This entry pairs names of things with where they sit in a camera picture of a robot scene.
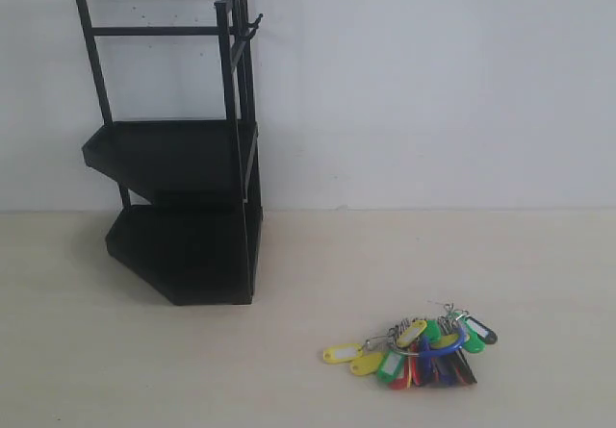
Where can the yellow plastic tag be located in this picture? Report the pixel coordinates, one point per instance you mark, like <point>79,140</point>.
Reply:
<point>410,332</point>
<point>343,353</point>
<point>366,364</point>

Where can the black metal shelf rack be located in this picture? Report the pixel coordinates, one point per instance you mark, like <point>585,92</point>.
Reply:
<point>191,217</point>

